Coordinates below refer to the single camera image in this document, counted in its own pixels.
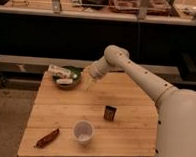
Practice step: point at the wooden table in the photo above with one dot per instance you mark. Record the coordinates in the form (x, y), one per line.
(131, 133)

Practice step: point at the white paper cup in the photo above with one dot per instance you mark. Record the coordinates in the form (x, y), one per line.
(83, 132)

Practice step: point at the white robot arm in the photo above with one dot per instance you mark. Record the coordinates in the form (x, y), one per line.
(176, 130)

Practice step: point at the green bowl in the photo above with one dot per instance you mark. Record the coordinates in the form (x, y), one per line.
(75, 76)

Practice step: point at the white packet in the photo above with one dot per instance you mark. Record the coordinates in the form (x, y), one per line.
(64, 81)
(56, 69)

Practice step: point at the white packet lower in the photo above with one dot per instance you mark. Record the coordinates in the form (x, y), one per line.
(64, 81)

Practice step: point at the dark upright eraser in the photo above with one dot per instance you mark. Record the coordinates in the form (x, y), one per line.
(109, 113)

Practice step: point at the metal shelf rail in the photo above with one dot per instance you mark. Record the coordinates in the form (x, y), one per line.
(39, 65)

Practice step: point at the clutter tray on shelf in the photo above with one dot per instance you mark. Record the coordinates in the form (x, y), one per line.
(159, 7)

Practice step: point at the white packet upper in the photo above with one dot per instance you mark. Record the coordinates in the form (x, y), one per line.
(56, 69)

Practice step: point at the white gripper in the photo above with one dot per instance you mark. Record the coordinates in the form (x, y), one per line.
(96, 70)

